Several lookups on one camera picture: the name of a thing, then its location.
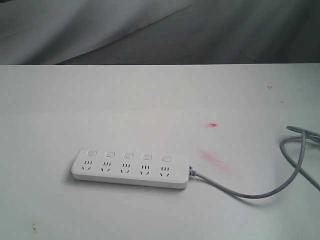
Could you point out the white five-outlet power strip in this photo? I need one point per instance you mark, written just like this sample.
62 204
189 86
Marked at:
128 167

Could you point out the grey backdrop cloth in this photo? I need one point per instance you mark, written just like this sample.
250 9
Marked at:
159 32

